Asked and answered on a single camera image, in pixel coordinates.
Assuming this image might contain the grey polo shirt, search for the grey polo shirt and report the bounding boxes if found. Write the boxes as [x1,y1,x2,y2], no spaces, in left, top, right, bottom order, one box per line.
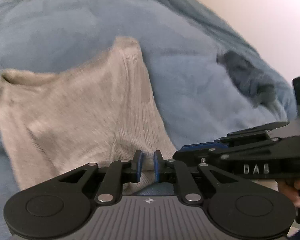
[0,37,175,193]

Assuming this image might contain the person right hand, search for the person right hand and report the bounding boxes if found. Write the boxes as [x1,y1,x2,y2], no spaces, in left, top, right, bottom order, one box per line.
[276,179,300,208]

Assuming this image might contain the dark blue jeans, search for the dark blue jeans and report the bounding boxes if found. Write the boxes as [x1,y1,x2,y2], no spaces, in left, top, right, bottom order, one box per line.
[217,51,276,107]

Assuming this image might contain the blue fleece duvet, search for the blue fleece duvet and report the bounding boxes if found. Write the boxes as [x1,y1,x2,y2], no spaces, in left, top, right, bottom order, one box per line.
[0,0,298,240]

